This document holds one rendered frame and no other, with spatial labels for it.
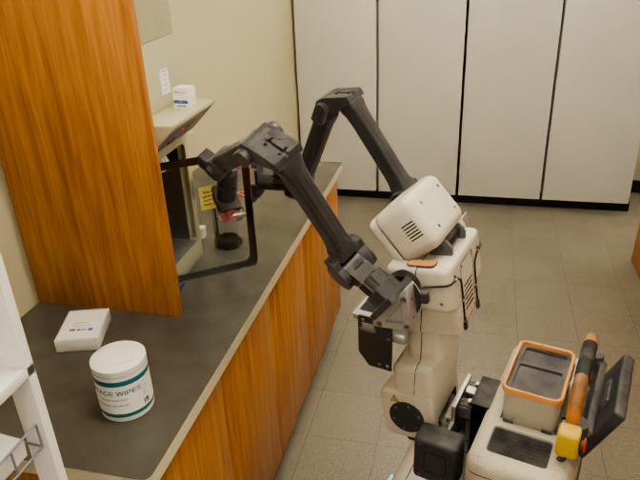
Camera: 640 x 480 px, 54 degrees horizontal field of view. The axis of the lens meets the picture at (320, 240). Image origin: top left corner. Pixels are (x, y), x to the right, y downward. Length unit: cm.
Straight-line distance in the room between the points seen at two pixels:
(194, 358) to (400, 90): 338
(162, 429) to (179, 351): 30
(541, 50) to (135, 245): 346
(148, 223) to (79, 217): 22
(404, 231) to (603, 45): 338
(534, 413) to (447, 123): 337
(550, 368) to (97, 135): 137
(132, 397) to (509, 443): 93
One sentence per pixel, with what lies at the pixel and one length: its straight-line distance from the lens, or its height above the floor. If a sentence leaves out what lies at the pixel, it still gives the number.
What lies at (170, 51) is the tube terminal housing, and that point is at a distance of 208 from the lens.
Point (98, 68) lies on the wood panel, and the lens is 178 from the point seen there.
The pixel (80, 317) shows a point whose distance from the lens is 202.
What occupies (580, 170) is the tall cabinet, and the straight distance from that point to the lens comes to 501.
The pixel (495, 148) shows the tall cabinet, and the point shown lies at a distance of 491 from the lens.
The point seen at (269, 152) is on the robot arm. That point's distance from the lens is 135.
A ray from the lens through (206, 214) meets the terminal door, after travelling 199.
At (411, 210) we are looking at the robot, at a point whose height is 136.
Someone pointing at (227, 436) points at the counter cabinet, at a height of 63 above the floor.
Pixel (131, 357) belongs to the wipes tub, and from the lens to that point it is 159.
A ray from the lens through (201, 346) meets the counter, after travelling 185.
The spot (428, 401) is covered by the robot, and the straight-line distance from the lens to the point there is 183.
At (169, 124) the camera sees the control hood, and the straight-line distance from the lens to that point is 185.
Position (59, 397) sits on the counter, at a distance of 179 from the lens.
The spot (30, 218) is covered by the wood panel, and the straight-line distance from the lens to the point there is 209.
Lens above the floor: 199
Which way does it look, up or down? 26 degrees down
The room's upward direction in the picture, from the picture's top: 3 degrees counter-clockwise
